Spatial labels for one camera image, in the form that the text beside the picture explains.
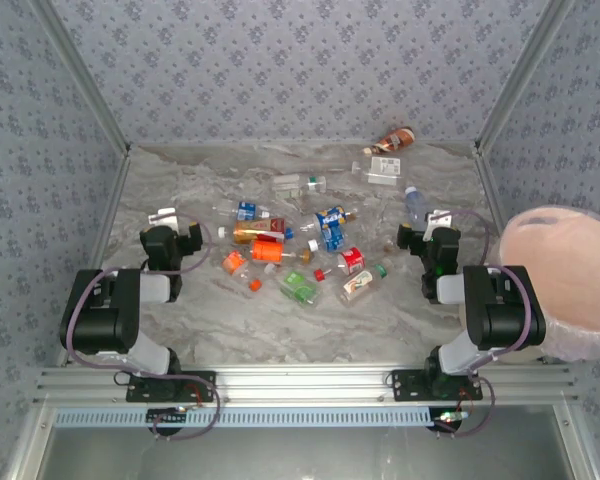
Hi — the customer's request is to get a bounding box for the blue tinted bottle blue cap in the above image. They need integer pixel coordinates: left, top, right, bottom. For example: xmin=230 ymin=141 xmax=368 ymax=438
xmin=403 ymin=185 xmax=430 ymax=229

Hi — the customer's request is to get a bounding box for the small crushed orange label bottle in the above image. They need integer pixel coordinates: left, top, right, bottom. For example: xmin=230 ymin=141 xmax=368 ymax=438
xmin=222 ymin=249 xmax=251 ymax=279

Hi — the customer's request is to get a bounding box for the colourful label bottle green cap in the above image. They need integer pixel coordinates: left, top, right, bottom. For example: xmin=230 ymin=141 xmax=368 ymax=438
xmin=338 ymin=263 xmax=389 ymax=307

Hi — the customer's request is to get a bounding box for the red cola label bottle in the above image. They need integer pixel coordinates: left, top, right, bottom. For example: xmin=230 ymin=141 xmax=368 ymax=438
xmin=337 ymin=247 xmax=366 ymax=276

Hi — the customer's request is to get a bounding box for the clear bottle blue label white cap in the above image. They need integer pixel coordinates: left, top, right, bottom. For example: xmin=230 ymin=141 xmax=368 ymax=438
xmin=212 ymin=199 xmax=271 ymax=224

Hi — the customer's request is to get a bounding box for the square clear bottle white label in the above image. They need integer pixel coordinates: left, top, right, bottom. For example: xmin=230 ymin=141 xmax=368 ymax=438
xmin=350 ymin=155 xmax=406 ymax=187

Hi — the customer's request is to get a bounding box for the red and gold label bottle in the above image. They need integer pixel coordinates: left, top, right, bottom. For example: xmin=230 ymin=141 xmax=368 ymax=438
xmin=232 ymin=217 xmax=287 ymax=246

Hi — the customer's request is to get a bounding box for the orange label bottle brown cap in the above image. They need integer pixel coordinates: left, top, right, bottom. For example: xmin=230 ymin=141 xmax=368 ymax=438
xmin=249 ymin=238 xmax=315 ymax=265

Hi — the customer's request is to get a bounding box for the Pepsi label plastic bottle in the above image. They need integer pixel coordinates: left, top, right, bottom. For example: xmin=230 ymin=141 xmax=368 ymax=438
xmin=302 ymin=203 xmax=359 ymax=234

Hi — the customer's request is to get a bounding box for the brown label plastic bottle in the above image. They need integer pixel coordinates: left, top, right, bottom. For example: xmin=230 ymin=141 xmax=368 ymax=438
xmin=362 ymin=125 xmax=416 ymax=156

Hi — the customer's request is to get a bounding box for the green label clear bottle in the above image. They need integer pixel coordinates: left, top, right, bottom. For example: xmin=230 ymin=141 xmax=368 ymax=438
xmin=277 ymin=269 xmax=324 ymax=307

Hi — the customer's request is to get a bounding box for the clear bottle green neck band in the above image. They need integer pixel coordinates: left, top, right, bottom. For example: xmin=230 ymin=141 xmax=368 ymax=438
xmin=271 ymin=173 xmax=329 ymax=199

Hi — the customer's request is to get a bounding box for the pink bin with plastic liner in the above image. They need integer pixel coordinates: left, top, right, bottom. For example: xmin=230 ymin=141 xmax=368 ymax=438
xmin=498 ymin=204 xmax=600 ymax=364

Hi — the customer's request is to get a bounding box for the small black circuit board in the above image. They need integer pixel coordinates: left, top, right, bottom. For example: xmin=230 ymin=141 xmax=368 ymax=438
xmin=427 ymin=407 xmax=469 ymax=434
xmin=146 ymin=407 xmax=187 ymax=430

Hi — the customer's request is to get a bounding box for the grey metal sheet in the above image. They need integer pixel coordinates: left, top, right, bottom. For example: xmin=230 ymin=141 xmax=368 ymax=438
xmin=34 ymin=424 xmax=581 ymax=480

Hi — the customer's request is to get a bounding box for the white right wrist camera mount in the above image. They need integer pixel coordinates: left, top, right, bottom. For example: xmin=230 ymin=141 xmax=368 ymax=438
xmin=426 ymin=209 xmax=454 ymax=232

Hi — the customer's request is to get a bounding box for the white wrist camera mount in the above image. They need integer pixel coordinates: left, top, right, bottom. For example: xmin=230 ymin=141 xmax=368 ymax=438
xmin=148 ymin=206 xmax=178 ymax=227
xmin=426 ymin=209 xmax=454 ymax=232

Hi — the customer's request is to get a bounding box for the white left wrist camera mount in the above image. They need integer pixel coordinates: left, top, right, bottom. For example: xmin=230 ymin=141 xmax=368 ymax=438
xmin=148 ymin=206 xmax=178 ymax=227

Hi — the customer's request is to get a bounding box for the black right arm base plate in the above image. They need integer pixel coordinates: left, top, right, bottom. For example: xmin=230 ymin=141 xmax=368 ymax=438
xmin=390 ymin=369 xmax=484 ymax=401

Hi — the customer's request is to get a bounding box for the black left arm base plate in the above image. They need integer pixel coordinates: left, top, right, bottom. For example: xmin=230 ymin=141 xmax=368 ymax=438
xmin=125 ymin=370 xmax=217 ymax=403

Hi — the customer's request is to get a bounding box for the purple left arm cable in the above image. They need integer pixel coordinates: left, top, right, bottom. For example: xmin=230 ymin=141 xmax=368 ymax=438
xmin=59 ymin=212 xmax=223 ymax=441

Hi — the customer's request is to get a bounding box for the aluminium frame post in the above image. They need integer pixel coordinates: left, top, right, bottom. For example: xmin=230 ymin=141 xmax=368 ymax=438
xmin=29 ymin=0 xmax=133 ymax=154
xmin=473 ymin=0 xmax=579 ymax=154

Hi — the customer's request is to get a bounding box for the wide aluminium frame beam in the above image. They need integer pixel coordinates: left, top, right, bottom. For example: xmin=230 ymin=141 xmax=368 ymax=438
xmin=32 ymin=364 xmax=580 ymax=407

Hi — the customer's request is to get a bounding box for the pale blue slotted cable tray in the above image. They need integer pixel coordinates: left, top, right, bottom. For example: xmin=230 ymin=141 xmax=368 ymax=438
xmin=53 ymin=406 xmax=434 ymax=430

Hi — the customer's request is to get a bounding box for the aluminium frame leg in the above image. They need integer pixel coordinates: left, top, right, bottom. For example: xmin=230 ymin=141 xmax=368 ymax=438
xmin=2 ymin=404 xmax=56 ymax=480
xmin=552 ymin=404 xmax=599 ymax=480

